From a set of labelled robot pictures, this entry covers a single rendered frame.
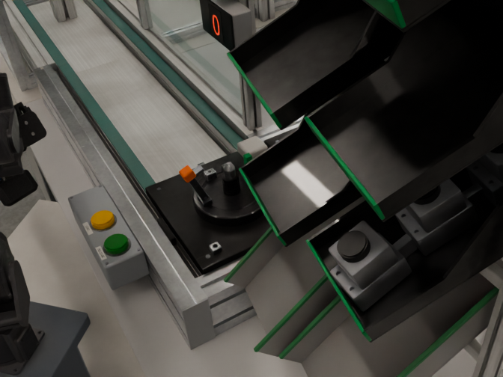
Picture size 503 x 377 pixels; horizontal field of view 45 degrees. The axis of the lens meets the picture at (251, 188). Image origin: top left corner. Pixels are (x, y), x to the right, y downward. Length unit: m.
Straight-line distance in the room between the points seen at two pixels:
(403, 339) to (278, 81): 0.33
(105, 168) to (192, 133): 0.22
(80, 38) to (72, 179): 0.57
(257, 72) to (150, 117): 0.79
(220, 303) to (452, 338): 0.42
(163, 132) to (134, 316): 0.46
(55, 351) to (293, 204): 0.34
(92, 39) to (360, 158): 1.37
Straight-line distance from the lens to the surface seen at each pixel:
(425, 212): 0.58
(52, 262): 1.20
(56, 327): 0.83
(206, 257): 0.98
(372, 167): 0.51
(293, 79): 0.62
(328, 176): 0.71
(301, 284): 0.82
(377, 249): 0.57
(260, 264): 0.87
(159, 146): 1.31
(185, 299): 0.94
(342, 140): 0.55
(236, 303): 0.98
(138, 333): 1.04
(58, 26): 1.94
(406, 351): 0.73
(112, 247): 1.03
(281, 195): 0.72
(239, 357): 0.99
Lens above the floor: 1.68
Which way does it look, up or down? 41 degrees down
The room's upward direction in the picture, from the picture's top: 5 degrees counter-clockwise
